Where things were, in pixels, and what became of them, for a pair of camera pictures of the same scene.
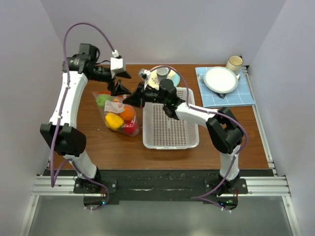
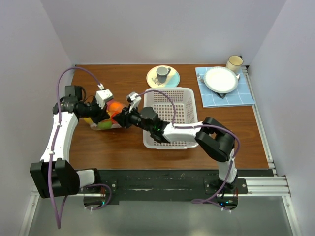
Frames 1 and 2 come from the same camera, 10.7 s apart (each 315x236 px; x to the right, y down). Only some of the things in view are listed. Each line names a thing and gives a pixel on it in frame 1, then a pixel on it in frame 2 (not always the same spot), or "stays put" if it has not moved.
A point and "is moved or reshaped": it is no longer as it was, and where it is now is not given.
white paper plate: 220,79 stays put
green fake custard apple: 101,99 is moved or reshaped
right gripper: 138,98 -> 123,118
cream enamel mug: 235,63 stays put
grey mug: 162,73 stays put
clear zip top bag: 118,116 is moved or reshaped
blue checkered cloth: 241,95 stays put
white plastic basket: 161,132 stays put
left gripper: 118,89 -> 102,114
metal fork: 200,78 stays put
